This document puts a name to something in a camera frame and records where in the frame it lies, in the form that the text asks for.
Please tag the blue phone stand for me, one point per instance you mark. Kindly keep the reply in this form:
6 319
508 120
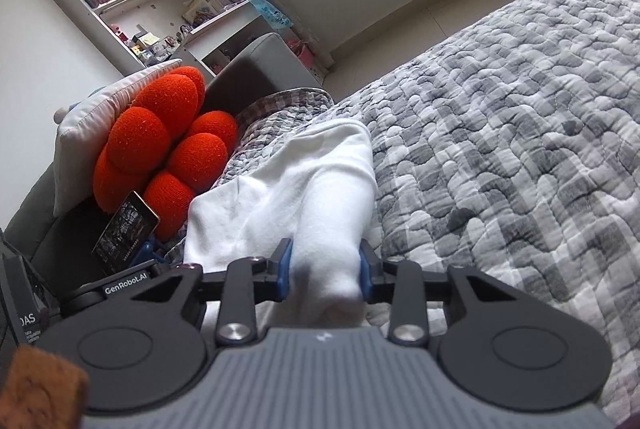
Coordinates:
147 251

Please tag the white pillow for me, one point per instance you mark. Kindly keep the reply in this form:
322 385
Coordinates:
85 129

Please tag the white garment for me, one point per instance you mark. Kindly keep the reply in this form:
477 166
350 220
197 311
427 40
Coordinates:
300 189

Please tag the smartphone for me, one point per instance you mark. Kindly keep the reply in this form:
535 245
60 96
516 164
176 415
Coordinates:
125 234

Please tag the blue plastic bag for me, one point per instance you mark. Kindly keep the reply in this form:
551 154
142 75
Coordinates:
270 9

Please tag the pink basket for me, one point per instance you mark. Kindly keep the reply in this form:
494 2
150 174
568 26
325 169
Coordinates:
300 50

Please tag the orange pumpkin cushion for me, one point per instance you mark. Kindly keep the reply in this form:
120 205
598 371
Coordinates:
195 159
145 134

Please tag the pile of desk trinkets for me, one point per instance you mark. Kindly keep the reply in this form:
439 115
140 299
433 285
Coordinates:
200 9

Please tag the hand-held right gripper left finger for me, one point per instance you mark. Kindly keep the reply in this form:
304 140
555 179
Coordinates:
285 270

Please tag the grey patterned quilt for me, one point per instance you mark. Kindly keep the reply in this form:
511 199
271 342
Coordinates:
500 134

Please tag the blue plush toy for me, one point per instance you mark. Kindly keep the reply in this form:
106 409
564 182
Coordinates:
80 106

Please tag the brown fuzzy cloth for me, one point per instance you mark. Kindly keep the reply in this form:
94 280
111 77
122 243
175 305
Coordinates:
40 389

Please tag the grey sofa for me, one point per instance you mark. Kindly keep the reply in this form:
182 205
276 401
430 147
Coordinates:
265 64

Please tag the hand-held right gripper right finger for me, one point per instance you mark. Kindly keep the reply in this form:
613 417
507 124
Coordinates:
364 270

